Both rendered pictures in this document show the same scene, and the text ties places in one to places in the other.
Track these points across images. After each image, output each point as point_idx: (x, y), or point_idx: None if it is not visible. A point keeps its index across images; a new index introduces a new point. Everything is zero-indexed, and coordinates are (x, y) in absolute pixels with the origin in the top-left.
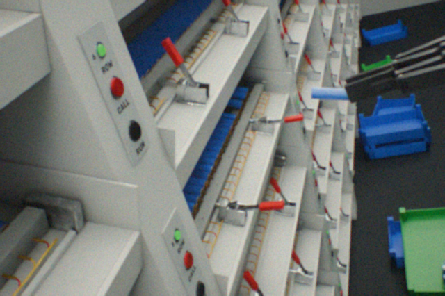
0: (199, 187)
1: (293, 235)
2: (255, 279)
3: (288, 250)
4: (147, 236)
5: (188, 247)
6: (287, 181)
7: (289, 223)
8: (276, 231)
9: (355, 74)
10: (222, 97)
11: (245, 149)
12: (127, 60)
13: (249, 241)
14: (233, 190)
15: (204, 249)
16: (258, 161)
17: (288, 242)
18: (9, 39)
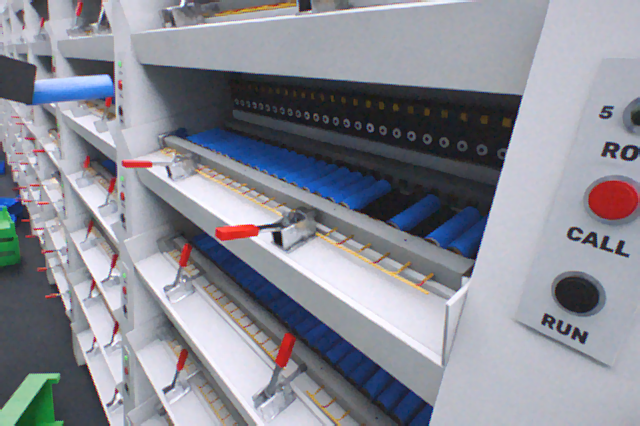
0: (228, 152)
1: (224, 378)
2: (209, 299)
3: (211, 356)
4: (114, 41)
5: (123, 81)
6: None
7: (248, 390)
8: (250, 363)
9: (8, 56)
10: (190, 44)
11: (256, 196)
12: None
13: (174, 206)
14: (205, 175)
15: (130, 103)
16: (232, 210)
17: (220, 365)
18: None
